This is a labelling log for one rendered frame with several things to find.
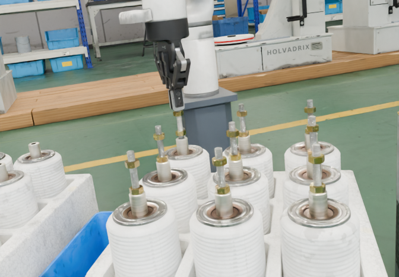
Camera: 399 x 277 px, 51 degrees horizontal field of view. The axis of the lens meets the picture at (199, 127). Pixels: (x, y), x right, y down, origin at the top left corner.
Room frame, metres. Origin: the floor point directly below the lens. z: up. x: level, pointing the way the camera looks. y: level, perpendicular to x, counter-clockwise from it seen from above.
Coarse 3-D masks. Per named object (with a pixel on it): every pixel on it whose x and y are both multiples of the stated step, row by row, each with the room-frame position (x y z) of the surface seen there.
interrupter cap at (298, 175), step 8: (296, 168) 0.61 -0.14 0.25; (304, 168) 0.61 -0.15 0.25; (328, 168) 0.60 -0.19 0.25; (336, 168) 0.59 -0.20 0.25; (296, 176) 0.58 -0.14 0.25; (304, 176) 0.59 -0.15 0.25; (328, 176) 0.57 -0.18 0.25; (336, 176) 0.57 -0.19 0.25; (304, 184) 0.55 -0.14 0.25; (328, 184) 0.55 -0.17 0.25
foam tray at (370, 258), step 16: (352, 176) 0.72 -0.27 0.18; (352, 192) 0.66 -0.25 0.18; (272, 208) 0.65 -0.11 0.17; (352, 208) 0.60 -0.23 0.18; (272, 224) 0.58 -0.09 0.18; (368, 224) 0.55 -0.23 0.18; (272, 240) 0.54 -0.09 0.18; (368, 240) 0.51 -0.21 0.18; (192, 256) 0.52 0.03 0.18; (272, 256) 0.50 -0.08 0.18; (368, 256) 0.47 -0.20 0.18; (96, 272) 0.51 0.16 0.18; (112, 272) 0.52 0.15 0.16; (176, 272) 0.49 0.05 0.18; (192, 272) 0.50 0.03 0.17; (272, 272) 0.46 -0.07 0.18; (368, 272) 0.44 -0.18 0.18; (384, 272) 0.44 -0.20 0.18
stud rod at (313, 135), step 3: (309, 117) 0.58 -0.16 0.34; (312, 117) 0.58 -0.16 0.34; (315, 117) 0.58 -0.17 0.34; (309, 120) 0.58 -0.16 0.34; (312, 120) 0.58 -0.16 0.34; (315, 120) 0.58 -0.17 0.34; (309, 123) 0.58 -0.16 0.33; (312, 123) 0.58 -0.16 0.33; (315, 123) 0.58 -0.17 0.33; (309, 132) 0.58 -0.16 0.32; (315, 132) 0.58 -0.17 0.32; (309, 135) 0.58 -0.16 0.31; (312, 135) 0.58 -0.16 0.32; (315, 135) 0.58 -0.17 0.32; (312, 138) 0.58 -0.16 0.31; (315, 138) 0.58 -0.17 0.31; (312, 141) 0.58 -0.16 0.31; (315, 141) 0.58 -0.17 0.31
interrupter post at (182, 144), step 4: (176, 140) 0.75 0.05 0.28; (180, 140) 0.75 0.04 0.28; (184, 140) 0.75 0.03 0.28; (176, 144) 0.75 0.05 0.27; (180, 144) 0.75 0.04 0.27; (184, 144) 0.75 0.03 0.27; (180, 148) 0.75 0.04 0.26; (184, 148) 0.75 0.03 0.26; (188, 148) 0.76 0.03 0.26; (180, 152) 0.75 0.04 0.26; (184, 152) 0.75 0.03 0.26; (188, 152) 0.75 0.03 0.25
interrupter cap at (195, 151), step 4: (172, 148) 0.78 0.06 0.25; (176, 148) 0.78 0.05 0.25; (192, 148) 0.77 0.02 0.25; (196, 148) 0.77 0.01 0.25; (200, 148) 0.76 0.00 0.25; (164, 152) 0.76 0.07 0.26; (168, 152) 0.76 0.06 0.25; (172, 152) 0.76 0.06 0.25; (176, 152) 0.77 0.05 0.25; (192, 152) 0.75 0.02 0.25; (196, 152) 0.74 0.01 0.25; (200, 152) 0.74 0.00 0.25; (168, 156) 0.74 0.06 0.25; (172, 156) 0.74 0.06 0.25; (176, 156) 0.73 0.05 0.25; (180, 156) 0.73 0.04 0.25; (184, 156) 0.73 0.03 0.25; (188, 156) 0.72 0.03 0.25; (192, 156) 0.72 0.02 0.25; (196, 156) 0.73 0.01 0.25
